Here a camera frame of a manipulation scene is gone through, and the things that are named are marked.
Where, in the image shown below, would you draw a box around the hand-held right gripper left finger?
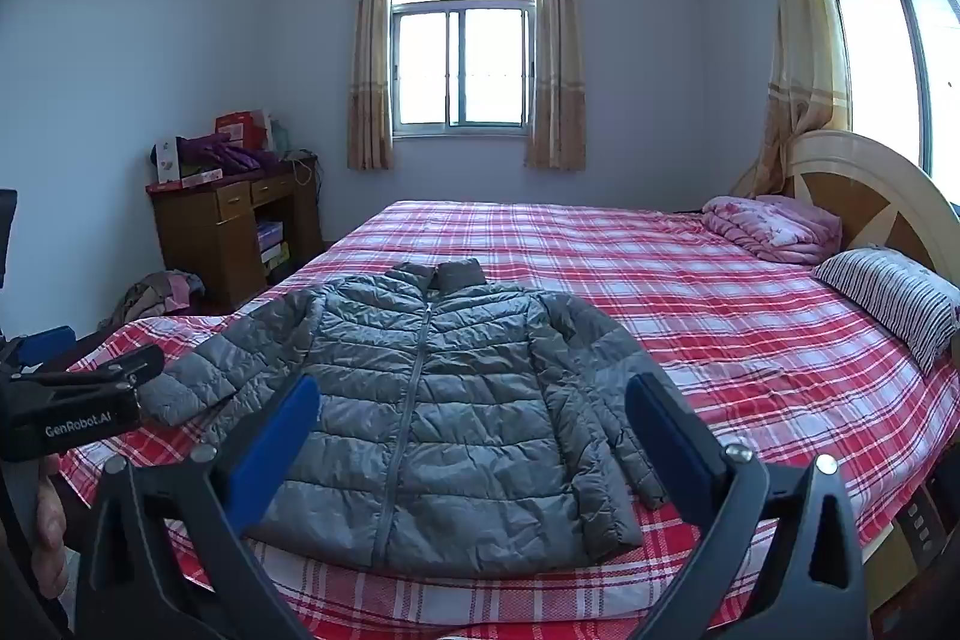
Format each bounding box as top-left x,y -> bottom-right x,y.
71,374 -> 323,640

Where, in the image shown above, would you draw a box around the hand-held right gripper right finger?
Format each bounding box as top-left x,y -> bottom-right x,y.
622,374 -> 875,640

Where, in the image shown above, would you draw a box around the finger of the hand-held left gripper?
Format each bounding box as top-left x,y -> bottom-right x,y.
15,344 -> 167,402
0,325 -> 77,375

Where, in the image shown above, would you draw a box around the grey puffer jacket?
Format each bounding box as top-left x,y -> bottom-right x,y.
135,260 -> 672,570

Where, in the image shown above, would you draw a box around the pile of clothes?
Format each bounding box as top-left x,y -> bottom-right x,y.
112,270 -> 206,330

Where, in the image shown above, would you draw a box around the purple clothes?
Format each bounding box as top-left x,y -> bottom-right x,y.
178,134 -> 282,178

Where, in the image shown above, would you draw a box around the person's left hand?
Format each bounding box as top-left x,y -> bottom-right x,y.
31,451 -> 77,605

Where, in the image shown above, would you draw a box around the bed with red plaid sheet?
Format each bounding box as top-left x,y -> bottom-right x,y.
56,199 -> 960,640

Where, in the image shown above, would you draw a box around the brown wooden desk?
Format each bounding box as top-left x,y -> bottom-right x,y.
146,154 -> 325,311

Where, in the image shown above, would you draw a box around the stack of boxes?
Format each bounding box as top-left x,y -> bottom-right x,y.
255,220 -> 291,280

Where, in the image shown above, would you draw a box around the pink flat box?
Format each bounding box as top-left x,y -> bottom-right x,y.
146,169 -> 224,193

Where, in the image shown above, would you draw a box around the white printed box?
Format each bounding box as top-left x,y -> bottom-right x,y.
152,137 -> 182,185

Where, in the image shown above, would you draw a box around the pink folded quilt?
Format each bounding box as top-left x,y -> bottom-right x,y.
701,194 -> 845,266

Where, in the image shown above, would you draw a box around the dark bedside cabinet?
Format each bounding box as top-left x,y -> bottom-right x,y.
892,452 -> 960,581

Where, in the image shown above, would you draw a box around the striped pillow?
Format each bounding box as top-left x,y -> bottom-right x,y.
812,246 -> 960,375

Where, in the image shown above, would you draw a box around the red cardboard box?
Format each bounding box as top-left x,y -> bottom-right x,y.
215,111 -> 269,152

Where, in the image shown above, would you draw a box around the wooden star-pattern headboard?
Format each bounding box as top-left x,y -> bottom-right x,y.
780,130 -> 960,300

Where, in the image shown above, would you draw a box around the sliding window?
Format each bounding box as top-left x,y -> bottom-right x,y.
388,0 -> 539,140

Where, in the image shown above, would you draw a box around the long beige patterned curtain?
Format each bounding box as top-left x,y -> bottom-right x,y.
731,0 -> 852,199

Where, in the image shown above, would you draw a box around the large balcony window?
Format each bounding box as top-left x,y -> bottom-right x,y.
799,0 -> 960,206

